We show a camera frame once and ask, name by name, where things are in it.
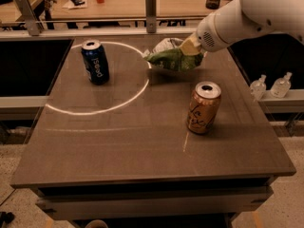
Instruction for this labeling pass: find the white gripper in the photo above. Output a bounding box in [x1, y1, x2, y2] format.
[180, 0, 273, 56]

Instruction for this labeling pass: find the green jalapeno chip bag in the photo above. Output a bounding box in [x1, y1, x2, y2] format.
[143, 38, 204, 72]

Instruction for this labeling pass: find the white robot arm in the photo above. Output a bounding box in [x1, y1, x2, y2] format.
[180, 0, 304, 55]

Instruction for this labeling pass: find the orange la croix can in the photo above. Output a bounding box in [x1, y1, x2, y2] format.
[187, 81, 221, 134]

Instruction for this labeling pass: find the blue pepsi can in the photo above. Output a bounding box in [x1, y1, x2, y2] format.
[81, 40, 109, 85]

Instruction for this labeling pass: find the black mesh pen holder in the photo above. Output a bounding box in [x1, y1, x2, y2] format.
[205, 0, 221, 10]

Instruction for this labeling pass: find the clear sanitizer bottle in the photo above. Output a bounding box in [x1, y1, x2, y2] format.
[250, 74, 266, 101]
[270, 72, 293, 98]

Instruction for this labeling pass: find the wooden background desk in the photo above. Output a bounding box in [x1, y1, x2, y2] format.
[50, 0, 237, 21]

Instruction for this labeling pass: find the metal rail bracket middle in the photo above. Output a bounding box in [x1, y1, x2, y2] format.
[145, 0, 157, 33]

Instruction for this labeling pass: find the metal rail bracket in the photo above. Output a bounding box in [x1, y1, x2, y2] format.
[14, 0, 42, 36]
[145, 0, 157, 33]

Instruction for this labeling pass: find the metal rail bracket left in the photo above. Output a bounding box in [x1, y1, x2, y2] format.
[14, 0, 42, 36]

